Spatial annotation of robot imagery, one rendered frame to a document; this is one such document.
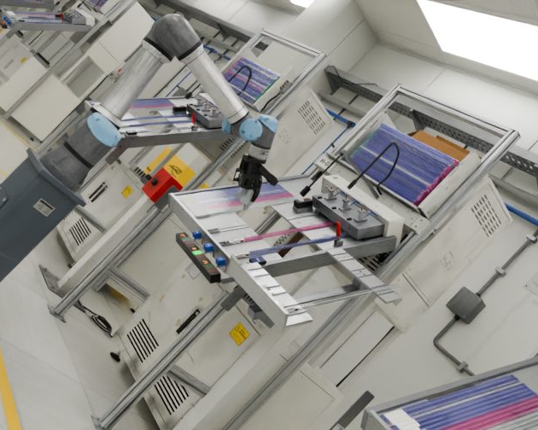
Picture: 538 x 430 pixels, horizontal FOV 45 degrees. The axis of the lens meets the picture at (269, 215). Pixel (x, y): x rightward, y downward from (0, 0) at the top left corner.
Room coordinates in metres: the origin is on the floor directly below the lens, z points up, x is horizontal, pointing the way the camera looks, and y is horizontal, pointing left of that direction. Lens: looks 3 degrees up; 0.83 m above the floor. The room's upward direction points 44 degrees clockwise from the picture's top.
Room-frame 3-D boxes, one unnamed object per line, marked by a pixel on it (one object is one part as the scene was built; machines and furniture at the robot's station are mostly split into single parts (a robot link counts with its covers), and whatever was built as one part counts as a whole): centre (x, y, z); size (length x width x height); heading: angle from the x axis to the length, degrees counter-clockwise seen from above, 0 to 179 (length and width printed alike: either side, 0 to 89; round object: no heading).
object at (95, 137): (2.05, 0.56, 0.72); 0.13 x 0.12 x 0.14; 21
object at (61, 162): (2.05, 0.56, 0.60); 0.15 x 0.15 x 0.10
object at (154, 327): (2.95, -0.34, 0.31); 0.70 x 0.65 x 0.62; 39
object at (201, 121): (3.95, 0.71, 0.66); 1.01 x 0.73 x 1.31; 129
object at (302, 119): (4.10, 0.56, 0.95); 1.35 x 0.82 x 1.90; 129
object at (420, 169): (2.83, -0.28, 1.52); 0.51 x 0.13 x 0.27; 39
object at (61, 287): (3.22, 0.48, 0.39); 0.24 x 0.24 x 0.78; 39
